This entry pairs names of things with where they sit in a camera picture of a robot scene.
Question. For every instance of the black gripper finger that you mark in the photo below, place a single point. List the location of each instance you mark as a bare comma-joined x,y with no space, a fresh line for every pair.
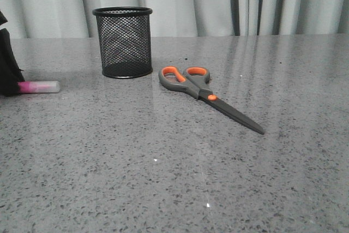
10,72

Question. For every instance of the pink pen with clear cap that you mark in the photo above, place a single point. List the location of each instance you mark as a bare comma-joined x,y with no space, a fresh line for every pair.
28,87

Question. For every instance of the grey orange scissors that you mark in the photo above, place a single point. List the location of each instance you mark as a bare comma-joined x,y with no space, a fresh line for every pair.
194,81

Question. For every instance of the black mesh pen cup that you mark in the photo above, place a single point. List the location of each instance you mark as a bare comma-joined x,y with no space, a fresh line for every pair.
125,41

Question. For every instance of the grey curtain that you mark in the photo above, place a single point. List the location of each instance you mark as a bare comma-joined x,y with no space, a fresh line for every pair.
180,18

